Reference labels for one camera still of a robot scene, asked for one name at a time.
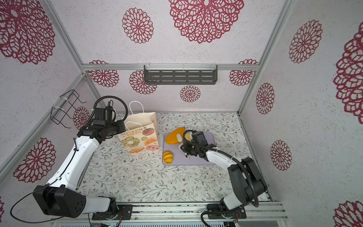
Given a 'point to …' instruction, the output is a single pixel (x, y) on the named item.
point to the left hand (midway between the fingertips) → (123, 128)
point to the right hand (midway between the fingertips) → (181, 145)
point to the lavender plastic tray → (179, 159)
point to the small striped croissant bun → (168, 157)
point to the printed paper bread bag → (141, 130)
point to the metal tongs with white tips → (180, 139)
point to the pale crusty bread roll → (188, 135)
